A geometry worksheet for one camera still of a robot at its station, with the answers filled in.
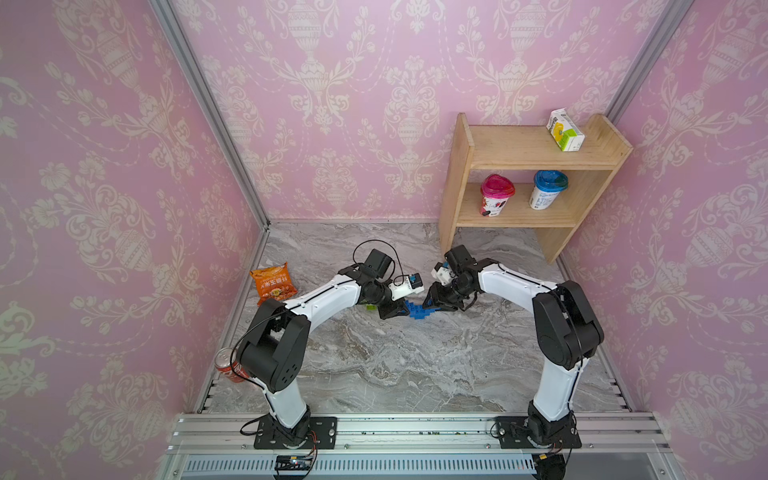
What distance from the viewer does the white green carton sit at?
78cm

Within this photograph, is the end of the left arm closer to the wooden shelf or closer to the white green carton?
the wooden shelf

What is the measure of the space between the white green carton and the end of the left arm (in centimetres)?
56

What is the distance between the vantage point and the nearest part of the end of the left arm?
0.69 meters

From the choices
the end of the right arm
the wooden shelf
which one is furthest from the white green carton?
the end of the right arm
